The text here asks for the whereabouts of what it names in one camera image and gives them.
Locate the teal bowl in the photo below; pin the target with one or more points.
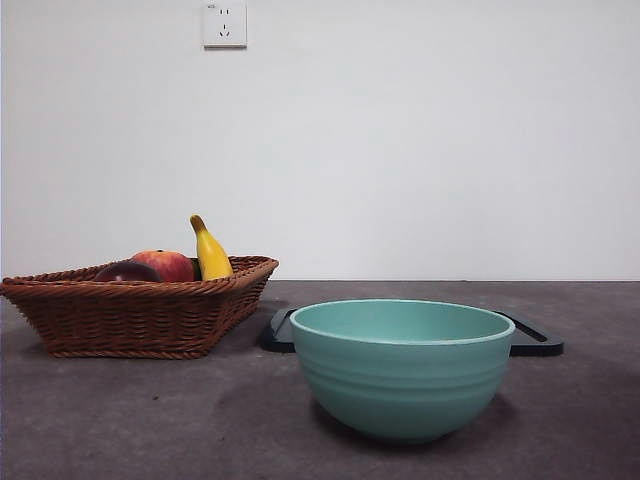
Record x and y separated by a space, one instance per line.
400 380

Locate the dark purple plum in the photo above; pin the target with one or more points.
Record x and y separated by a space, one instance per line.
127 272

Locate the yellow banana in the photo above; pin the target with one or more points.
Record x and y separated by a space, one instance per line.
212 257

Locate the dark green fruit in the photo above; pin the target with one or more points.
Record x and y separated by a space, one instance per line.
197 272

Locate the red apple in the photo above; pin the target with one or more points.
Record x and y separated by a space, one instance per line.
172 265

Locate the brown wicker basket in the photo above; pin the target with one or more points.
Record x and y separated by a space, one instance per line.
130 320

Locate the dark rectangular tray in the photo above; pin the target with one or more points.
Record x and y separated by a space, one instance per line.
535 342

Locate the white wall socket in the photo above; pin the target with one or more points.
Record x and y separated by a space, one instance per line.
225 25

